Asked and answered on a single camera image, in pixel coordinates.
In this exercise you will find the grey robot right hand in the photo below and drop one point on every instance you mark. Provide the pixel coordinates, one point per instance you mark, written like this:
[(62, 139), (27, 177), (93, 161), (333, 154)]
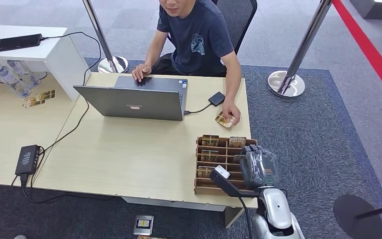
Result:
[(260, 168)]

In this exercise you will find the person's right hand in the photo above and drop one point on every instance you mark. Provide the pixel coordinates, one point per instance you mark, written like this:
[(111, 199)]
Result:
[(141, 71)]

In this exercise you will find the person's left hand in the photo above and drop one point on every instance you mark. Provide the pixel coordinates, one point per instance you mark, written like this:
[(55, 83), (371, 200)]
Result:
[(233, 110)]

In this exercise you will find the person's left forearm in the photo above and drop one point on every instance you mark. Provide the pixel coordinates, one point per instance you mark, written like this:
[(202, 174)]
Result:
[(233, 84)]

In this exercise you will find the person's right forearm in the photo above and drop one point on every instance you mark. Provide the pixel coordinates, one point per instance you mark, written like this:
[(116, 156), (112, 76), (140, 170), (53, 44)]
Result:
[(151, 54)]

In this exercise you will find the ribbed silver robot right arm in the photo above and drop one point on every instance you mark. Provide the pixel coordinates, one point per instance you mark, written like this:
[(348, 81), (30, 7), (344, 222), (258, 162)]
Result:
[(276, 211)]

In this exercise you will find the small black card reader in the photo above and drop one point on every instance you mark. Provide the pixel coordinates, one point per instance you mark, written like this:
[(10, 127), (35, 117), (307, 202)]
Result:
[(217, 98)]

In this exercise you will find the wooden slotted card rack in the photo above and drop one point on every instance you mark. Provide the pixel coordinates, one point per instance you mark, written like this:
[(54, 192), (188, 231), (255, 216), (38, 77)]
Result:
[(224, 165)]

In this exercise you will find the person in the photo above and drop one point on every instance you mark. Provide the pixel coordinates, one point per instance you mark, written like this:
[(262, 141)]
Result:
[(194, 39)]

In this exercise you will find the grey laptop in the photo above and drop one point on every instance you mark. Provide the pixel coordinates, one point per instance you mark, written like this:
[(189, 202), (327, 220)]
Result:
[(131, 102)]

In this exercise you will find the white side cabinet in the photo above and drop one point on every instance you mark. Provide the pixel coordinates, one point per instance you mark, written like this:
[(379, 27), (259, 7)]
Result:
[(56, 56)]

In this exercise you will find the white desk leg panel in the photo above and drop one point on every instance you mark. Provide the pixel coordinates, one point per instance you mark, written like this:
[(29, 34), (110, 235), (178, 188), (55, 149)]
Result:
[(177, 204)]

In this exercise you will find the black mesh office chair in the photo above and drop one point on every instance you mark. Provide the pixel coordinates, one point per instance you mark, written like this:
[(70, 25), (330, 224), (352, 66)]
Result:
[(235, 19)]

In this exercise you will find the clear plastic water bottle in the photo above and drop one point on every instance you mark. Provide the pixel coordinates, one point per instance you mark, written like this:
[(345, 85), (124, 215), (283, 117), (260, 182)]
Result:
[(11, 80), (24, 72)]

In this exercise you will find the black smartphone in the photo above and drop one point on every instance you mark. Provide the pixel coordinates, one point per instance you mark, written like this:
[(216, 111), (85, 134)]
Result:
[(17, 43)]

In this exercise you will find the black power hub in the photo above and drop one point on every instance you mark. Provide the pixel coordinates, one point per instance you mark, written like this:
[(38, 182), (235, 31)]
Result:
[(27, 160)]

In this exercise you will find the red barrier belt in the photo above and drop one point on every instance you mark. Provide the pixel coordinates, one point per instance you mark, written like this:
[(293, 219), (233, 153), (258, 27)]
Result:
[(369, 52)]

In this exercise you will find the grey display plinth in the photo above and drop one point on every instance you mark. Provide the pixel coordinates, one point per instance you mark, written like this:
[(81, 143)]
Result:
[(379, 8)]

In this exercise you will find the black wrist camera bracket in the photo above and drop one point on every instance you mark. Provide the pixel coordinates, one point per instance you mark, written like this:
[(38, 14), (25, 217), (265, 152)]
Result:
[(230, 188)]

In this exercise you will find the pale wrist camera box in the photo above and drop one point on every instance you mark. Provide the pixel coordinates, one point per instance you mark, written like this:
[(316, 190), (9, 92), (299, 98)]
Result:
[(222, 172)]

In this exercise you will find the chrome stanchion post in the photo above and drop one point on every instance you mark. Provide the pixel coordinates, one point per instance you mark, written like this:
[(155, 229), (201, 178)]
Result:
[(304, 43), (98, 33)]

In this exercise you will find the black stanchion post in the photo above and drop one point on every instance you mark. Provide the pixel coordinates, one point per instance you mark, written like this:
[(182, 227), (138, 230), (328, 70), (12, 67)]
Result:
[(357, 217)]

